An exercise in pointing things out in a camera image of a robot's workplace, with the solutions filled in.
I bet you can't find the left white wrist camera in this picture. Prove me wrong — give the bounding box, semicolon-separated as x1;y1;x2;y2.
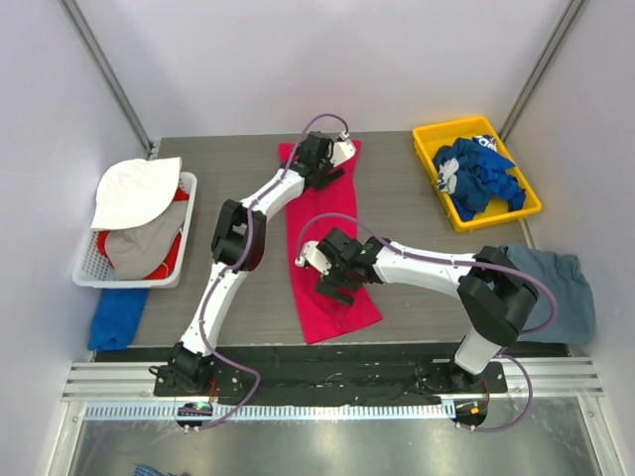
329;131;356;168

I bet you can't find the pink t shirt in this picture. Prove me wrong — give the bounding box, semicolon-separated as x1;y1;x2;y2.
285;157;382;344

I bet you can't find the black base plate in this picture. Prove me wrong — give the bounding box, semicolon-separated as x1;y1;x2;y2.
149;343;508;407

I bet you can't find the blue t shirt in tray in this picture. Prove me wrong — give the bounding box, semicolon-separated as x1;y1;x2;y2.
433;135;527;221

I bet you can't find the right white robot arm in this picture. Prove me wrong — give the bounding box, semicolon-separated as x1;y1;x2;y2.
297;228;539;393

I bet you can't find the white slotted cable duct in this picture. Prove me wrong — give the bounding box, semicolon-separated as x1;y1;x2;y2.
83;401;455;422

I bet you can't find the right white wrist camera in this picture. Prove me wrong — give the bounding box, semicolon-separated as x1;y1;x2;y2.
295;240;331;276

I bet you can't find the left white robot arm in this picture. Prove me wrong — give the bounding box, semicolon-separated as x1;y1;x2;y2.
155;130;356;396

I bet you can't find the grey t shirt in basket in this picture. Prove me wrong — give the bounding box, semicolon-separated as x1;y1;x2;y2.
106;200;192;282

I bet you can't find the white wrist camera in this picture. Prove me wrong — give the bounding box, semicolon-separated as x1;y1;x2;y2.
329;131;356;168
295;240;331;276

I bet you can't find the white t shirt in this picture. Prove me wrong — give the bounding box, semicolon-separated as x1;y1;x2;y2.
90;157;182;231

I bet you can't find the yellow plastic tray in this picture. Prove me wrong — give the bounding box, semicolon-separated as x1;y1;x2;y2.
413;116;542;232

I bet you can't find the white plastic basket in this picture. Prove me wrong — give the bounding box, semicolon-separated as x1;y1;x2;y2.
71;172;197;289

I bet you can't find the blue cloth at left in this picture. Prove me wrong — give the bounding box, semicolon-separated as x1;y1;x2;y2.
87;289;149;352

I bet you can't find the grey-blue t shirt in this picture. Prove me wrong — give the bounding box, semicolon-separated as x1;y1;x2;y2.
499;244;596;345

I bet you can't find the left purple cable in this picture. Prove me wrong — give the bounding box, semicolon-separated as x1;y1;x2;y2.
200;112;351;430

